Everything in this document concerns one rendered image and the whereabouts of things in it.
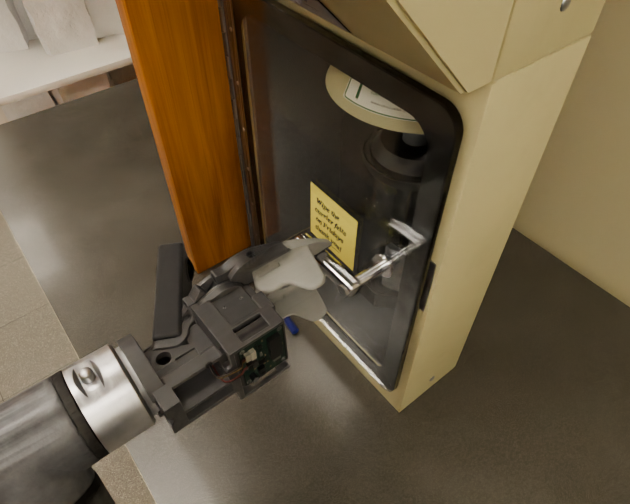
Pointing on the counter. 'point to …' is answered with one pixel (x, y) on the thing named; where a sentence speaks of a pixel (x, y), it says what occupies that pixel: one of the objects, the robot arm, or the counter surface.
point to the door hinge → (235, 120)
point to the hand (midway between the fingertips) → (315, 252)
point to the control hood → (432, 35)
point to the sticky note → (333, 225)
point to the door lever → (345, 281)
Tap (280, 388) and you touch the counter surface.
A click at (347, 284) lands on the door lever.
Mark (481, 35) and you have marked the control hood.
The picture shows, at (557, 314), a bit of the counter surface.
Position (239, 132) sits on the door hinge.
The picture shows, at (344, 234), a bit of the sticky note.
